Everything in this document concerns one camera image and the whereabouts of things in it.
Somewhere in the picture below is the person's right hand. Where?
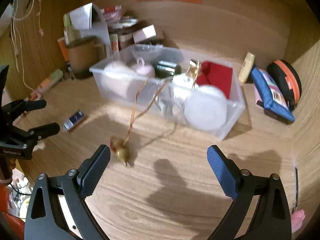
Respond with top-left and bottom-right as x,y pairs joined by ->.
291,210 -> 305,233

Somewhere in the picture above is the orange green glue tube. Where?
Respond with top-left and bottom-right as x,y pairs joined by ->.
29,69 -> 63,101

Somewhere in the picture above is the orange booklet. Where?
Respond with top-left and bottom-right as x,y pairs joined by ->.
57,37 -> 69,62

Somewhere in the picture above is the brown ceramic mug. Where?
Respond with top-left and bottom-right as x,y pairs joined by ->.
67,38 -> 98,79

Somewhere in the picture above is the fruit print carton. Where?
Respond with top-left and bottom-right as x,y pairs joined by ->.
110,34 -> 119,54

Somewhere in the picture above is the pink macaron shaped case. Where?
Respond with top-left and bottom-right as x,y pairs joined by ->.
131,57 -> 155,78

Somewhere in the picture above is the white paper documents stack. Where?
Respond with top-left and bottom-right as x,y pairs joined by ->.
63,3 -> 112,57

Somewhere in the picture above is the blue patterned pencil pouch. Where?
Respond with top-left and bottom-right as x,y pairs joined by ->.
251,66 -> 295,124

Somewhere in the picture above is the white round plastic ball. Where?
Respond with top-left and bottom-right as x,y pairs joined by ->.
184,85 -> 227,132

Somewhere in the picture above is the clear glass bowl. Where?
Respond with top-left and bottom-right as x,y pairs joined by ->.
130,44 -> 163,63

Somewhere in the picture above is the black orange round zip case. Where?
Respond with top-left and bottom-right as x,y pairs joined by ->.
267,60 -> 302,111

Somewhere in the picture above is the clear plastic storage bin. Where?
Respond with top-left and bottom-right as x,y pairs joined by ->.
89,45 -> 245,140

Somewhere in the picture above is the white pink small carton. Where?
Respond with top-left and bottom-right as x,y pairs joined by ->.
133,25 -> 157,43

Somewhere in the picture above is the red cloth pouch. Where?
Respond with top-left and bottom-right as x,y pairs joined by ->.
196,61 -> 233,99

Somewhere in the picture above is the cream lotion tube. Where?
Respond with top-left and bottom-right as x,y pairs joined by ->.
238,52 -> 255,84

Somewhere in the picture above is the gold ribbon bow ornament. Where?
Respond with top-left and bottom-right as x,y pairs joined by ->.
186,59 -> 201,80

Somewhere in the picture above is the white charging cable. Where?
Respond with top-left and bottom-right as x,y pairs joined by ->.
10,0 -> 36,93

